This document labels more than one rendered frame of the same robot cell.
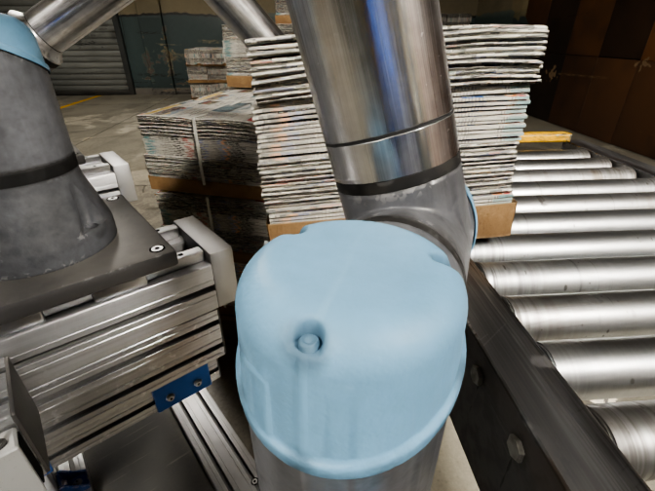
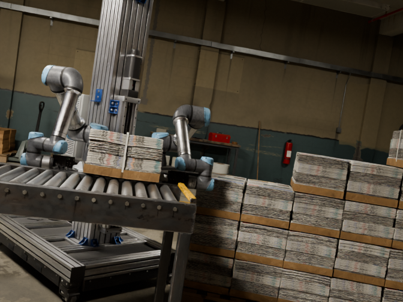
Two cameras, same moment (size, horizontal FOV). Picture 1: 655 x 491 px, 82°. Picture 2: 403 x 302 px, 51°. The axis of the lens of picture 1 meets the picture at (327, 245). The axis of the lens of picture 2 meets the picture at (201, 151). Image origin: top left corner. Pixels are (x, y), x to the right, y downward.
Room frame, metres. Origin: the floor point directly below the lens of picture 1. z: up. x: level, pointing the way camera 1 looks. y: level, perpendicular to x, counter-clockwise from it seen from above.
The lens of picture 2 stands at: (0.73, -2.35, 1.12)
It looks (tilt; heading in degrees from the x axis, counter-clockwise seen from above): 3 degrees down; 84
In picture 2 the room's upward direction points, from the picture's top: 9 degrees clockwise
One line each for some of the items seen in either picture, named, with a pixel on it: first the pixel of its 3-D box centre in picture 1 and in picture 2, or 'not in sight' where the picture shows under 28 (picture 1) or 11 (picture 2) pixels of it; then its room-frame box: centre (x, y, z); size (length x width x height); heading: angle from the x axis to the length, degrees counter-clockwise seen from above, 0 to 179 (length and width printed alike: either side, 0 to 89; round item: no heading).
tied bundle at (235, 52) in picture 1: (281, 56); (317, 174); (1.76, 0.19, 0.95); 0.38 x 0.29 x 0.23; 75
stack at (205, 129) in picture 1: (278, 188); (282, 252); (1.62, 0.22, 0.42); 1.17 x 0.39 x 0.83; 166
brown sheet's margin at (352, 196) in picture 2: not in sight; (363, 195); (2.04, 0.12, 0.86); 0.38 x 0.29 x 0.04; 76
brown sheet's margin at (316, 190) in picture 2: (283, 78); (315, 187); (1.76, 0.19, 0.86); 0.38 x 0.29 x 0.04; 75
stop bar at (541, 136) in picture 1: (481, 137); (186, 192); (0.91, -0.37, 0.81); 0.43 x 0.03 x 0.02; 94
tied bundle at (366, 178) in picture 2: not in sight; (366, 181); (2.04, 0.12, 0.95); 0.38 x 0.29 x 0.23; 76
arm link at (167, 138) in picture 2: not in sight; (160, 141); (0.77, 0.64, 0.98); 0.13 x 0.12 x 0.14; 14
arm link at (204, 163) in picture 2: not in sight; (203, 166); (1.02, 0.06, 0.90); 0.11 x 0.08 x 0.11; 14
